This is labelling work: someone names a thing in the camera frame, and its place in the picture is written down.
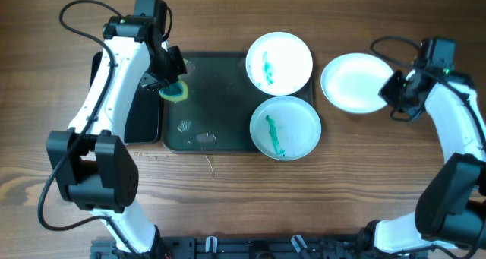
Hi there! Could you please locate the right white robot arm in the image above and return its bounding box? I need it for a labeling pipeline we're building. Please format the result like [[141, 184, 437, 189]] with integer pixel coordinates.
[[355, 68, 485, 258]]

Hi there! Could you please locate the large dark green tray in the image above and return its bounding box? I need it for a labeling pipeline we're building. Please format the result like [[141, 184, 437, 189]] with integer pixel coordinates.
[[162, 51, 314, 153]]

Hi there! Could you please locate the white plate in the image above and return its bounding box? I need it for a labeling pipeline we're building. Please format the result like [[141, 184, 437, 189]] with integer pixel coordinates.
[[245, 32, 314, 96], [320, 52, 393, 114], [249, 96, 322, 161]]

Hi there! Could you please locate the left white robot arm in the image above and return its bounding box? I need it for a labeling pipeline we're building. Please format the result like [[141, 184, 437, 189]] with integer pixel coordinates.
[[46, 13, 186, 258]]

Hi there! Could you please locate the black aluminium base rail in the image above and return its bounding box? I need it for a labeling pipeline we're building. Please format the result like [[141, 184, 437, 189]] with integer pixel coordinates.
[[90, 232, 380, 259]]

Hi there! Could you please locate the yellow green sponge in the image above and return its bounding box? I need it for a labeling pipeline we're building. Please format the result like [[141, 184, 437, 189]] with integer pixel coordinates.
[[159, 73, 189, 103]]

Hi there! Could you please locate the white plate top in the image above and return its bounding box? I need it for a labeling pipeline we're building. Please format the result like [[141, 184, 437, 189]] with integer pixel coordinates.
[[245, 32, 314, 96]]

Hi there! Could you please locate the small black tray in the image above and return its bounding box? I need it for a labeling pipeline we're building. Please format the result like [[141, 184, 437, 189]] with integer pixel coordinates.
[[88, 50, 159, 144]]

